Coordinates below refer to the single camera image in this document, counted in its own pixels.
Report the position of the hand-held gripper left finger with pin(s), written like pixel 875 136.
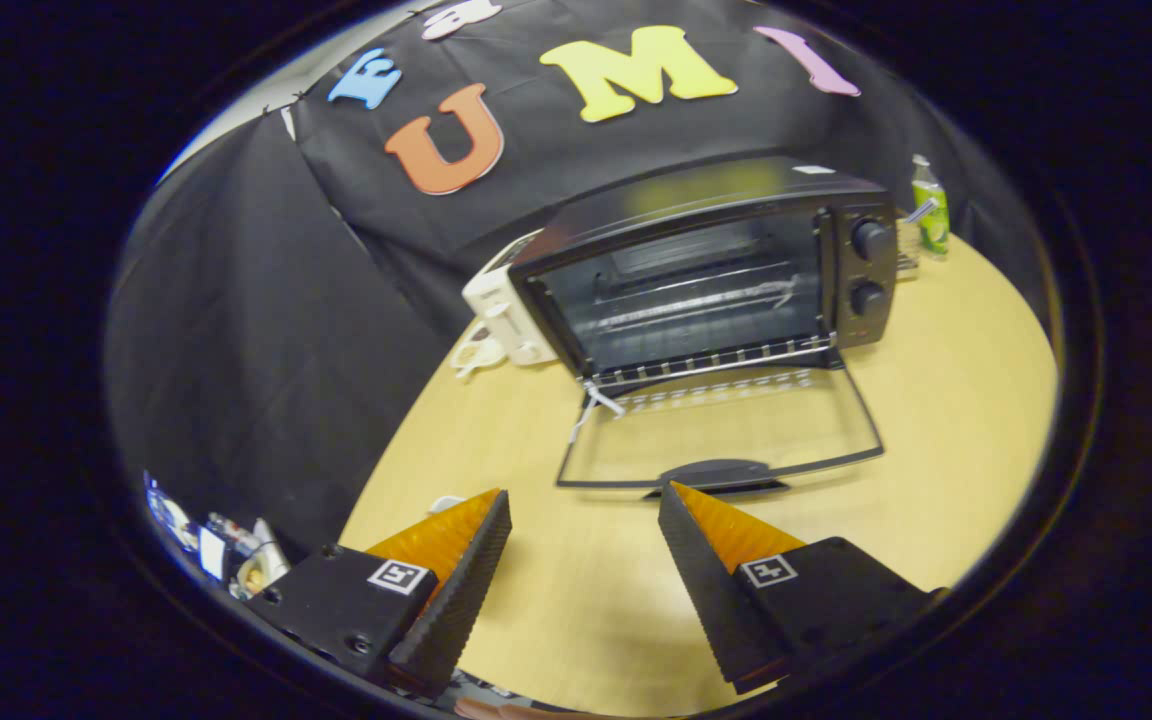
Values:
pixel 461 590

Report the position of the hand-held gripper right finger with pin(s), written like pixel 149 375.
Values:
pixel 711 590

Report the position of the black toaster oven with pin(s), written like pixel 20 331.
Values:
pixel 696 290

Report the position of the small white dish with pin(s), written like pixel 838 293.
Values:
pixel 446 503

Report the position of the pile of assorted items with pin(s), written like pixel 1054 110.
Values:
pixel 236 555

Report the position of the green label drink bottle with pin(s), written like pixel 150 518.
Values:
pixel 931 210

